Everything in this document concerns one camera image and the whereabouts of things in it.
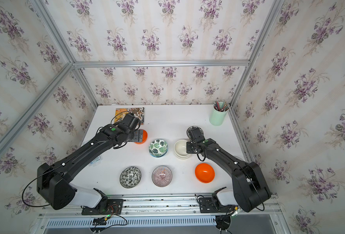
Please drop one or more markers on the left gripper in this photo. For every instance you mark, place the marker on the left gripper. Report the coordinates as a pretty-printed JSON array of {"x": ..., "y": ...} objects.
[{"x": 139, "y": 136}]

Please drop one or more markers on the green leaf bowl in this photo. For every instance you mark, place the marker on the green leaf bowl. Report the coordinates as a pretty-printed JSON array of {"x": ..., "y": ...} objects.
[{"x": 158, "y": 148}]

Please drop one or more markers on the black white patterned bowl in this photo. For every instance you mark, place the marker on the black white patterned bowl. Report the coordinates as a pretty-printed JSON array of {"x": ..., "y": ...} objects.
[{"x": 130, "y": 177}]

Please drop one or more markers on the pink striped bowl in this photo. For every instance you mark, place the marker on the pink striped bowl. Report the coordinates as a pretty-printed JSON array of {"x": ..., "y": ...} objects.
[{"x": 162, "y": 176}]

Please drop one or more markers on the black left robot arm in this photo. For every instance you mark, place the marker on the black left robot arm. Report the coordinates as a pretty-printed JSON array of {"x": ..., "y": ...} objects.
[{"x": 54, "y": 181}]

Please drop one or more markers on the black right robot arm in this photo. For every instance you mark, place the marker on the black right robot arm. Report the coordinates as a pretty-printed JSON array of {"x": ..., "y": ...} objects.
[{"x": 249, "y": 187}]

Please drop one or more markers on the orange plastic bowl far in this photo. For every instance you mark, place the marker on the orange plastic bowl far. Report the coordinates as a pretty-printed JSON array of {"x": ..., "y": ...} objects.
[{"x": 145, "y": 136}]

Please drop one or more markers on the orange plastic bowl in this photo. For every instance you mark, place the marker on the orange plastic bowl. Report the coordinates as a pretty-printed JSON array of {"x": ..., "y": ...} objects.
[
  {"x": 145, "y": 136},
  {"x": 204, "y": 173}
]

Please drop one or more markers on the white ceramic bowl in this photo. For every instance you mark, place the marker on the white ceramic bowl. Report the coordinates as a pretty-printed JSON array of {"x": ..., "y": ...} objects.
[{"x": 180, "y": 149}]

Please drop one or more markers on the yellow illustrated children's book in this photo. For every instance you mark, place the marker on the yellow illustrated children's book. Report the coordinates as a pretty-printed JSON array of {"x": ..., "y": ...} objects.
[{"x": 138, "y": 112}]

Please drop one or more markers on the green leaf bowl resting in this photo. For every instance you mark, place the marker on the green leaf bowl resting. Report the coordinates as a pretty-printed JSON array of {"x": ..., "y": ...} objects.
[{"x": 163, "y": 155}]

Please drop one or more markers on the mint green pen cup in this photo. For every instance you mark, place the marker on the mint green pen cup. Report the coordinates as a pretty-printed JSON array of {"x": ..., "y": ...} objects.
[{"x": 219, "y": 112}]

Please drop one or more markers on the orange plastic bowl near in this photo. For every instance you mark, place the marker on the orange plastic bowl near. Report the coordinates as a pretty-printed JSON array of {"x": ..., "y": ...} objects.
[{"x": 204, "y": 173}]

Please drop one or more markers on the small circuit board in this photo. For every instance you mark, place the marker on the small circuit board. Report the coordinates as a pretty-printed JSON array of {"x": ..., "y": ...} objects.
[{"x": 100, "y": 221}]

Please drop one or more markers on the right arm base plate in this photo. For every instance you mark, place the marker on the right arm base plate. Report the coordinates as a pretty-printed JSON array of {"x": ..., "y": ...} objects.
[{"x": 207, "y": 205}]

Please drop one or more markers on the aluminium mounting rail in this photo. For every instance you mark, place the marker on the aluminium mounting rail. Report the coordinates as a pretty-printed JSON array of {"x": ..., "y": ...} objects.
[{"x": 159, "y": 205}]

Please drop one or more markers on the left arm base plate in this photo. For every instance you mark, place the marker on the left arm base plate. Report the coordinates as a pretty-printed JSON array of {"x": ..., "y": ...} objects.
[{"x": 110, "y": 207}]

